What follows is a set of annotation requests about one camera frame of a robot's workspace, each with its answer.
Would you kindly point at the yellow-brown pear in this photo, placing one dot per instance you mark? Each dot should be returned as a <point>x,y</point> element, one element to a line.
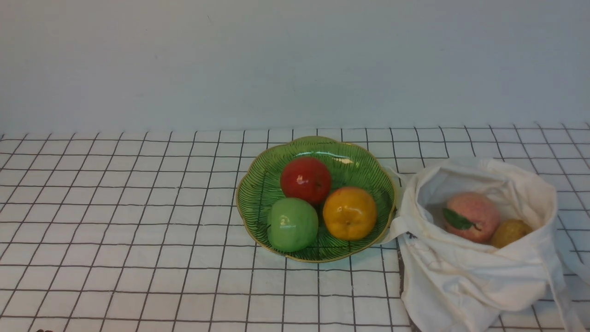
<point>509,232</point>

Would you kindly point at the pink peach with leaf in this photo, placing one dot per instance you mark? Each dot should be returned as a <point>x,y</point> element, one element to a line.
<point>472,216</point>

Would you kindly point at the green leaf-pattern glass plate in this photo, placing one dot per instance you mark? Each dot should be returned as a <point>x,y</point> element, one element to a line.
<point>349,165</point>

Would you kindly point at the green apple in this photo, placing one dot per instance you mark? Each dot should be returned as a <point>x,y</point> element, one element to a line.
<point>292,225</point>

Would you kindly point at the orange fruit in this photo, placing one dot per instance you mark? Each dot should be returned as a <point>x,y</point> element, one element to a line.
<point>349,213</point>

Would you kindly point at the white cloth bag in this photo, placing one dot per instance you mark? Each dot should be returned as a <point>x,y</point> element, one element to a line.
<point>455,285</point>

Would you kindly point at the red apple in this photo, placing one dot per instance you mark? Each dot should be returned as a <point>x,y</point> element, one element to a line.
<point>306,178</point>

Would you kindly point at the white black-grid tablecloth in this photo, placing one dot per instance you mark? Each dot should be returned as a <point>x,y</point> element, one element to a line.
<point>140,232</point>

